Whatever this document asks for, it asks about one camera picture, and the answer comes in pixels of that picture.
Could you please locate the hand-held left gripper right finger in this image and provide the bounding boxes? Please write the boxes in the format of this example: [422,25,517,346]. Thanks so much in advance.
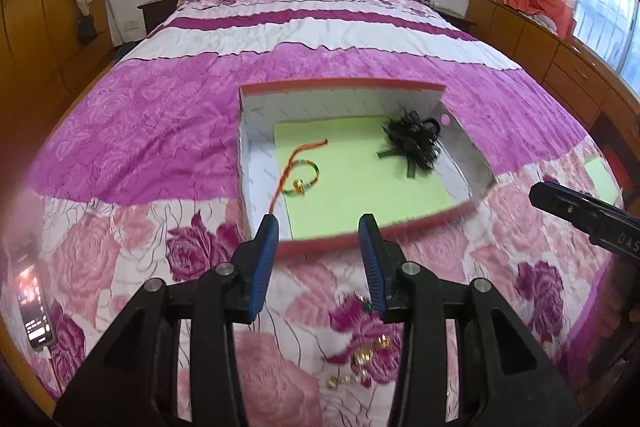
[358,213,583,427]

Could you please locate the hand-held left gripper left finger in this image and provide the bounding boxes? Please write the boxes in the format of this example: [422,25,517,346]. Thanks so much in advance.
[52,213,281,427]

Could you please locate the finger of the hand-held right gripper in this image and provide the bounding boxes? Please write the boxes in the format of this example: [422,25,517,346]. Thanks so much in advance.
[530,181,621,234]

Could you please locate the orange cord braided bracelet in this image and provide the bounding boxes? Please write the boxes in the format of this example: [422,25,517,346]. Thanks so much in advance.
[269,138,330,214]

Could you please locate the red cardboard box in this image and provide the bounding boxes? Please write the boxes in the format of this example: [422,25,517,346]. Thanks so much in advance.
[236,78,497,260]

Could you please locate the rainbow bracelet with gold bells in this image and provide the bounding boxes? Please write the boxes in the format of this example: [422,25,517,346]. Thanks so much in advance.
[325,292,401,390]

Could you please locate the light green paper sheet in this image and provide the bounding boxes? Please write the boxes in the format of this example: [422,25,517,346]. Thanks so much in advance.
[274,116,452,242]
[582,156,623,208]

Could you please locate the black feather hair accessory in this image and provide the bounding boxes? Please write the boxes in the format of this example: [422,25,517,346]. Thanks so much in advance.
[376,108,443,180]

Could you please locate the pink floral bedspread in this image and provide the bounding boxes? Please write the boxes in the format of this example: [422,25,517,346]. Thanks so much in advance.
[0,0,631,427]

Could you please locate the orange wooden low cabinet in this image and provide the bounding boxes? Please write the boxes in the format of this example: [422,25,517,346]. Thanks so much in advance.
[467,0,640,148]

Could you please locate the barred window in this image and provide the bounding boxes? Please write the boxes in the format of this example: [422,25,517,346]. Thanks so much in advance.
[570,0,640,92]

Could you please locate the dark wooden nightstand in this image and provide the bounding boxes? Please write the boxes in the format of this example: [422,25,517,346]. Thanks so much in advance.
[427,1,476,32]
[137,0,183,38]

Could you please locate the black smartphone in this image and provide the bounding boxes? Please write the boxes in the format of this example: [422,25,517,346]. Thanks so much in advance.
[12,232,56,353]

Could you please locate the thin grey stick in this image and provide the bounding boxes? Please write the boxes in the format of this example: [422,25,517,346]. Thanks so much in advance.
[102,0,126,45]

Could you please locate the small black hanging bag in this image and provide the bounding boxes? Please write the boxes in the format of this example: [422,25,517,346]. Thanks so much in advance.
[76,14,98,44]

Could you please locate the orange wooden wardrobe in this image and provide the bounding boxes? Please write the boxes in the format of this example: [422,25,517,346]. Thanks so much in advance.
[0,0,118,148]

